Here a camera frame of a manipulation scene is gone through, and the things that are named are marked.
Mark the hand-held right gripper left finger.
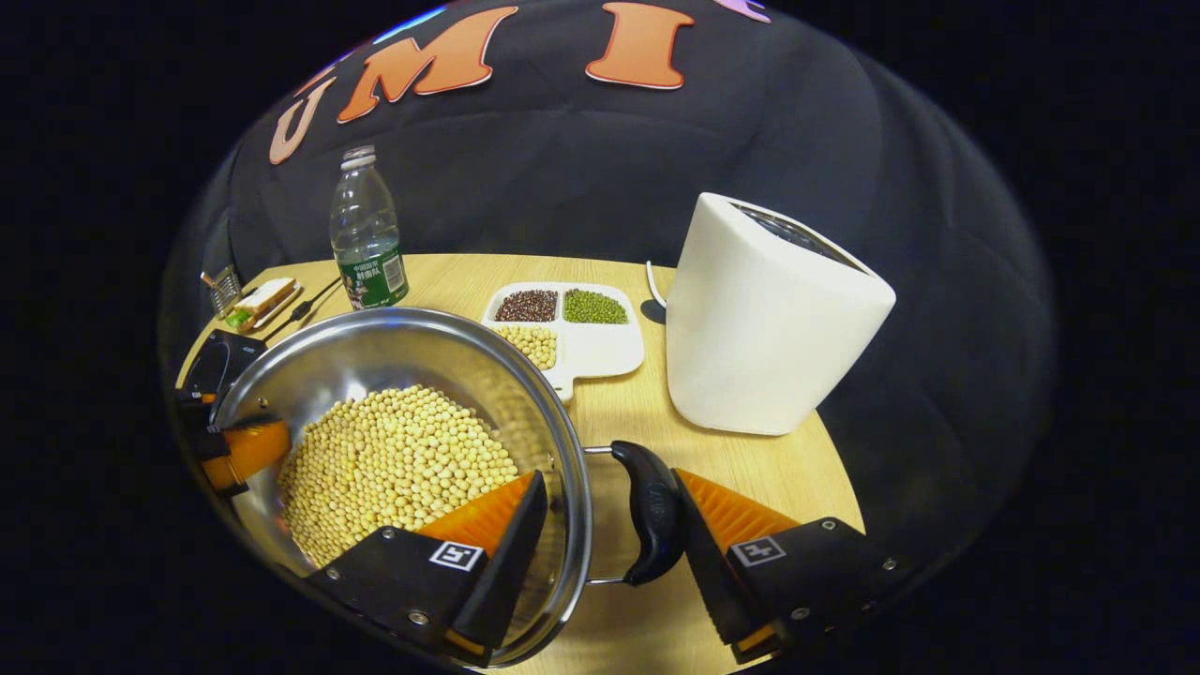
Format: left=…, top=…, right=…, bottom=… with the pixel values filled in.
left=305, top=471, right=549, bottom=668

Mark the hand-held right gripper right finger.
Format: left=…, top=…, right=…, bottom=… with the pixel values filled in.
left=672, top=467, right=908, bottom=667

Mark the black induction cooktop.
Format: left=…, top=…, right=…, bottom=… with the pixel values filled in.
left=178, top=330, right=270, bottom=402

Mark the steel pot with black handle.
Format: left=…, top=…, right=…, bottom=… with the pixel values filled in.
left=202, top=307, right=687, bottom=668

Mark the sandwich with lettuce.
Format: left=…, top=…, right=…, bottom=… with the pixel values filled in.
left=225, top=277, right=299, bottom=331

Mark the pile of yellow soybeans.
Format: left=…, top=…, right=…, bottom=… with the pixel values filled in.
left=277, top=384, right=519, bottom=568

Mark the small white sandwich plate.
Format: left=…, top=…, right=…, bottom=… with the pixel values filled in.
left=234, top=281, right=306, bottom=334

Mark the small portion of soybeans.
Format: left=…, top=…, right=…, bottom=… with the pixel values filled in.
left=494, top=324, right=558, bottom=370

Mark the clear plastic water bottle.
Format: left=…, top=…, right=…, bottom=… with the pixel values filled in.
left=329, top=143, right=410, bottom=311

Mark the white divided plate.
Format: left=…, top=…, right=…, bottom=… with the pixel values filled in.
left=480, top=281, right=646, bottom=404

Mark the white toaster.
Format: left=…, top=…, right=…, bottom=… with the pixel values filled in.
left=664, top=192, right=897, bottom=437

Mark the pile of red beans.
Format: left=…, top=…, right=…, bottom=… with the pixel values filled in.
left=494, top=290, right=560, bottom=323

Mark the pile of green mung beans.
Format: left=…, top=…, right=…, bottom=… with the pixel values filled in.
left=563, top=289, right=629, bottom=325

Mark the black cooktop power cable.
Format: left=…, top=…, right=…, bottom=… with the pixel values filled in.
left=262, top=277, right=343, bottom=343

